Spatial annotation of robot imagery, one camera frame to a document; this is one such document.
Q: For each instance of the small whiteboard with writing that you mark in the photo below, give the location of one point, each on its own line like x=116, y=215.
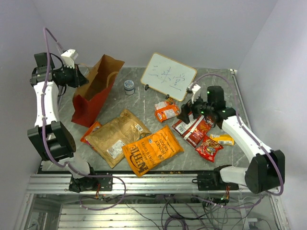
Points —
x=168, y=76

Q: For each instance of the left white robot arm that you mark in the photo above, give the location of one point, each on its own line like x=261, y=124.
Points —
x=50, y=137

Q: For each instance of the orange white snack pack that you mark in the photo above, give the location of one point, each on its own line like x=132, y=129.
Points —
x=166, y=110

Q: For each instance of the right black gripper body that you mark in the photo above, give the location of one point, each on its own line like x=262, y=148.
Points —
x=199, y=107

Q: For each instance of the small red snack bag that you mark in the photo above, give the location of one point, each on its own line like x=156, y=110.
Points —
x=208, y=149

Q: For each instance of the small blue white jar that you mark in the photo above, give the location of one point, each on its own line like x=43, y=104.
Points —
x=129, y=87

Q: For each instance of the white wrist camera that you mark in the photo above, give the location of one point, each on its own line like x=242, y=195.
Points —
x=195, y=90
x=69, y=57

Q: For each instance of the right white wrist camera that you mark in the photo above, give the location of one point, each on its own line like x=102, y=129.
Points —
x=195, y=90

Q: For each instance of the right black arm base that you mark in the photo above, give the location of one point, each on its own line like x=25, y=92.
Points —
x=210, y=180

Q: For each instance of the yellow snack bar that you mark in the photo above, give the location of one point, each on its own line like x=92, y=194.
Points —
x=223, y=139

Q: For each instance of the colourful candy bag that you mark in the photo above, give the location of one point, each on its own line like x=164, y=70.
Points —
x=95, y=126

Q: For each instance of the red Doritos chips bag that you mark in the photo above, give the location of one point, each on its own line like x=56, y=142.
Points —
x=195, y=131

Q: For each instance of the aluminium frame rail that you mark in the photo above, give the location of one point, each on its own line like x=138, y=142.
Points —
x=58, y=184

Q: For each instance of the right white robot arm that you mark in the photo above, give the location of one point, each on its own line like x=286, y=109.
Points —
x=266, y=169

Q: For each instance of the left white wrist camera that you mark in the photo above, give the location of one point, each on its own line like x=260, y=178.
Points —
x=69, y=57

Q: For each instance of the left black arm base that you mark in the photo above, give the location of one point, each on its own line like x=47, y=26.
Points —
x=90, y=184

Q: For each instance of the orange Kettle chips bag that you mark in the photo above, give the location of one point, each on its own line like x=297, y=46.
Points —
x=148, y=152

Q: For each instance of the red brown paper bag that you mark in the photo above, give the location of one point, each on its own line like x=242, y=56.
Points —
x=89, y=99

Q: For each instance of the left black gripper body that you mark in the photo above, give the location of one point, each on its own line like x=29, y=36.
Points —
x=67, y=76

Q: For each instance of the brown gold snack bag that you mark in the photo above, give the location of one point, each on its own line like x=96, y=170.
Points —
x=112, y=136

